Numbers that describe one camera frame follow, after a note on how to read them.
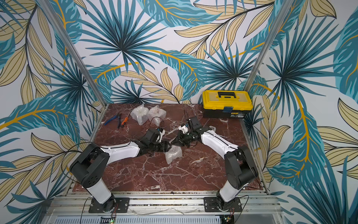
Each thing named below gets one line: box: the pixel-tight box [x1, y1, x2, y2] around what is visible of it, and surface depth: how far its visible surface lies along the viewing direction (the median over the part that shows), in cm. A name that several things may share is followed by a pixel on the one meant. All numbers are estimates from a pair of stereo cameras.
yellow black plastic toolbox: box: [201, 90, 254, 119], surface depth 103 cm
